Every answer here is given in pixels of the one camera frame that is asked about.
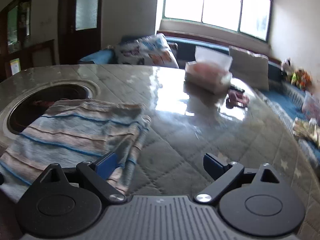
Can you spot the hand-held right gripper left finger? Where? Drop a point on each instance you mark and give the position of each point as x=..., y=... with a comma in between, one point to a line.
x=106, y=166

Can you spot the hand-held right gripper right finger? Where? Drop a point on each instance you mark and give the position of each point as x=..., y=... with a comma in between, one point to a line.
x=215, y=166

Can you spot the striped blue beige clothes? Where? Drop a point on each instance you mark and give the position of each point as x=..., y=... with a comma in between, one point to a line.
x=70, y=135

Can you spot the small pink cloth toy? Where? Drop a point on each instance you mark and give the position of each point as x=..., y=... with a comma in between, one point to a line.
x=238, y=98

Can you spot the small black remote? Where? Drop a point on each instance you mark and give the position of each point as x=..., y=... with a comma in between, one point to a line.
x=237, y=88

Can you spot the white tissue box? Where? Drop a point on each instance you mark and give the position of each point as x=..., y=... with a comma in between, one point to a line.
x=207, y=76

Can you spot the blue bench sofa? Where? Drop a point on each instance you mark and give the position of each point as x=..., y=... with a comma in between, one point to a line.
x=282, y=97

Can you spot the pale yellow crumpled cloth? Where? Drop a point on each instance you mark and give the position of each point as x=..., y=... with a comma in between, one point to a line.
x=307, y=130

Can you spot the round built-in table burner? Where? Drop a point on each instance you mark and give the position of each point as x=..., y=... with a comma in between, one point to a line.
x=27, y=105

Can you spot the grey square pillow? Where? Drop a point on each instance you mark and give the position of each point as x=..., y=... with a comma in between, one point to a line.
x=250, y=67

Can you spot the light blue blanket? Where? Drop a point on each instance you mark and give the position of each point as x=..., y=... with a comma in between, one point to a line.
x=98, y=56

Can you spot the clear plastic storage box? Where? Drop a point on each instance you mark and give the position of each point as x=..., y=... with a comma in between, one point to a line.
x=311, y=105

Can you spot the black white cow plush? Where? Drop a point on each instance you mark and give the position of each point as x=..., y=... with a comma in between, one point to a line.
x=286, y=65

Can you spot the butterfly print pillow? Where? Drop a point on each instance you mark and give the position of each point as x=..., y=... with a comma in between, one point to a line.
x=150, y=50

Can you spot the orange tiger plush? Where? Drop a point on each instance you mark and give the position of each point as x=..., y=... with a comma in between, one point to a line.
x=305, y=78

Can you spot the low wooden sideboard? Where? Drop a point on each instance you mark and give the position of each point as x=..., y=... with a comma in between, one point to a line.
x=40, y=53

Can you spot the yellow framed board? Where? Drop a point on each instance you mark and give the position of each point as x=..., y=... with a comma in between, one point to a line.
x=15, y=66

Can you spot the dark door with frosted glass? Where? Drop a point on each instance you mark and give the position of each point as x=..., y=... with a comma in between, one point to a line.
x=82, y=22

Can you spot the dark wooden display cabinet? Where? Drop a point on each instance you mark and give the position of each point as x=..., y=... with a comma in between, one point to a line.
x=17, y=30

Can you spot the green framed window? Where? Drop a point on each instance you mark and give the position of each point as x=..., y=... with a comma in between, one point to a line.
x=212, y=2

